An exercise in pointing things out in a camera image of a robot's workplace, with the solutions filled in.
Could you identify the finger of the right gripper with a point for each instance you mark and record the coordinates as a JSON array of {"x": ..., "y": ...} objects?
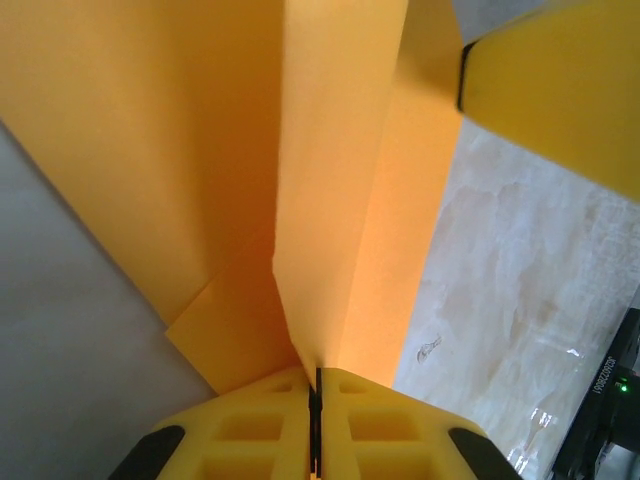
[{"x": 560, "y": 90}]

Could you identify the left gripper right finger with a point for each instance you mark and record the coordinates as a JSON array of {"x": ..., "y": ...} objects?
[{"x": 385, "y": 430}]

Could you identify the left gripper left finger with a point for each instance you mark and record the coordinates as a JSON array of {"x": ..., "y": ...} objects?
[{"x": 250, "y": 430}]

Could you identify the orange cloth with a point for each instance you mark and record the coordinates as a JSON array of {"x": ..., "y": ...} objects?
[{"x": 150, "y": 125}]

